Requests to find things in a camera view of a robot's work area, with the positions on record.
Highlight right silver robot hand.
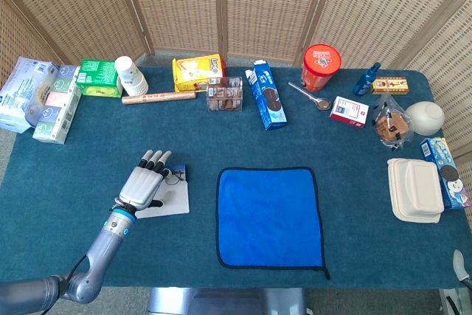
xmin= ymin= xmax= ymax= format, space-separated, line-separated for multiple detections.
xmin=452 ymin=249 xmax=472 ymax=290

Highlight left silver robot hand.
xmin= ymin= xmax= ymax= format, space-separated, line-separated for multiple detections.
xmin=113 ymin=149 xmax=173 ymax=210

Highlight black wire eyeglasses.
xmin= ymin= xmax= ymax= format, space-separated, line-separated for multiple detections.
xmin=164 ymin=169 xmax=187 ymax=187

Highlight blue glasses case white lining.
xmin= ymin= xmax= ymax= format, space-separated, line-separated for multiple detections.
xmin=134 ymin=163 xmax=191 ymax=220

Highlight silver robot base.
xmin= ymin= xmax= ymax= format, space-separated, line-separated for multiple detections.
xmin=146 ymin=287 xmax=309 ymax=315

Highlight blue cleaning cloth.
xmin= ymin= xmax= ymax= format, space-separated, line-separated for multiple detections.
xmin=215 ymin=166 xmax=331 ymax=281

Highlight teal table cloth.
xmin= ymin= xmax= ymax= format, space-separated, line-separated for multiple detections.
xmin=0 ymin=66 xmax=472 ymax=290

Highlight beige lunch container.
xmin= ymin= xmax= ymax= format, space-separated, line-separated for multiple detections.
xmin=386 ymin=158 xmax=445 ymax=224

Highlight blue cartoon cookie box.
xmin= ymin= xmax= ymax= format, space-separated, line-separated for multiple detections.
xmin=420 ymin=136 xmax=472 ymax=210

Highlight wooden rolling pin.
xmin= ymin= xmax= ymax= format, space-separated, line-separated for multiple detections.
xmin=122 ymin=90 xmax=197 ymax=106

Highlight white paper cup stack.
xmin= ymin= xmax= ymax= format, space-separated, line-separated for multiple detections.
xmin=114 ymin=55 xmax=150 ymax=97

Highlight pastel tissue multipack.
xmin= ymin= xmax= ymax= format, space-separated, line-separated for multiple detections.
xmin=32 ymin=64 xmax=83 ymax=145

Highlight green tissue pack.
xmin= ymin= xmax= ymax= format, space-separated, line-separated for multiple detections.
xmin=75 ymin=58 xmax=124 ymax=99

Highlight clear box of cookies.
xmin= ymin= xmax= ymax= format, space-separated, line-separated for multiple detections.
xmin=206 ymin=76 xmax=244 ymax=113

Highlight yellow cracker box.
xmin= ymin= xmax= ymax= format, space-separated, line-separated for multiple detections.
xmin=172 ymin=53 xmax=227 ymax=93

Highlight white bowl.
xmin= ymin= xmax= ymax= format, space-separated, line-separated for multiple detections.
xmin=405 ymin=100 xmax=445 ymax=136

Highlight clear bag of cookies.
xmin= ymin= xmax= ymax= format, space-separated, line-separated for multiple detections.
xmin=372 ymin=94 xmax=414 ymax=150

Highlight pale blue wipes pack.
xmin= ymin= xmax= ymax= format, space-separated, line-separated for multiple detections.
xmin=0 ymin=56 xmax=60 ymax=134

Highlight long blue cookie box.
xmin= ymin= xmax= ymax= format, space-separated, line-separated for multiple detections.
xmin=246 ymin=59 xmax=288 ymax=131

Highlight red and white box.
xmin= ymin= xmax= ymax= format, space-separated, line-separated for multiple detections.
xmin=329 ymin=95 xmax=369 ymax=129

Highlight small yellow brown box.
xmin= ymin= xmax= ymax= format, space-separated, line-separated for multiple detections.
xmin=371 ymin=76 xmax=411 ymax=95

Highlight metal spoon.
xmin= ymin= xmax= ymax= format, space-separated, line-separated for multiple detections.
xmin=288 ymin=81 xmax=333 ymax=111

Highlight blue spray bottle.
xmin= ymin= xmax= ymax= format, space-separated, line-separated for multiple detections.
xmin=353 ymin=62 xmax=381 ymax=97

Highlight orange tub red lid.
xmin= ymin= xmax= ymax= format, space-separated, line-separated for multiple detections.
xmin=300 ymin=44 xmax=343 ymax=92

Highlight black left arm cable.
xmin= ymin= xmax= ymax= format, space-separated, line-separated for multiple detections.
xmin=42 ymin=254 xmax=89 ymax=315

